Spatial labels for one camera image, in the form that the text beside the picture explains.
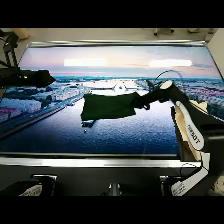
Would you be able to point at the dark green T-shirt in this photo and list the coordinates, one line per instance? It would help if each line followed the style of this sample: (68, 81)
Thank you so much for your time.
(106, 106)

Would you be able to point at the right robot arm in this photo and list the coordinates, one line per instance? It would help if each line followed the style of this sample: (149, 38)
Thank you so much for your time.
(196, 116)

